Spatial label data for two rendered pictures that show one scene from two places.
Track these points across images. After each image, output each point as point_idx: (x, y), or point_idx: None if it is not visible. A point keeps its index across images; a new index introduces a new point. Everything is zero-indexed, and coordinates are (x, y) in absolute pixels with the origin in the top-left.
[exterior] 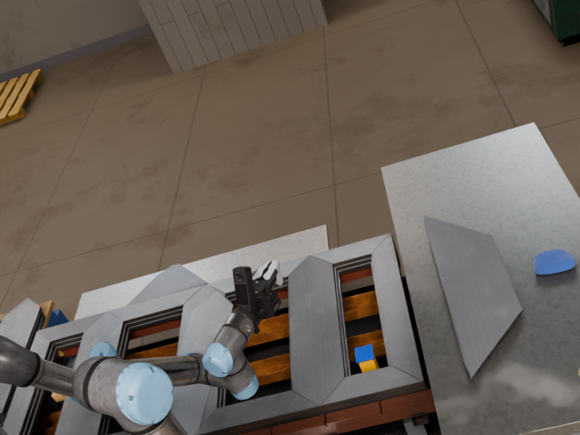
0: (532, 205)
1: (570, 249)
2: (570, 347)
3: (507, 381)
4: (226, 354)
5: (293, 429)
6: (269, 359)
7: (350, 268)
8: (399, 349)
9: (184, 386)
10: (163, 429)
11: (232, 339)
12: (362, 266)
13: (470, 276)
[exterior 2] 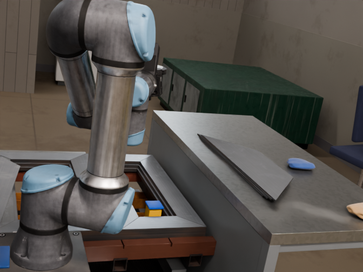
0: (270, 143)
1: None
2: (331, 199)
3: (298, 208)
4: (146, 86)
5: (92, 245)
6: None
7: None
8: (180, 209)
9: None
10: (132, 80)
11: (148, 81)
12: (129, 169)
13: (248, 159)
